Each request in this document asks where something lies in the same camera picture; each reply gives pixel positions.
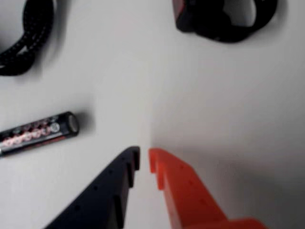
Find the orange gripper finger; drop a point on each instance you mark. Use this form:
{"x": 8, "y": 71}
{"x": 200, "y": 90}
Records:
{"x": 188, "y": 198}

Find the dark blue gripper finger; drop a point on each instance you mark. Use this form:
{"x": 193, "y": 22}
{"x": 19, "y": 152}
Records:
{"x": 100, "y": 200}

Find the black AAA battery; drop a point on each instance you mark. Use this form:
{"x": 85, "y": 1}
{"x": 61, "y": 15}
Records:
{"x": 33, "y": 136}

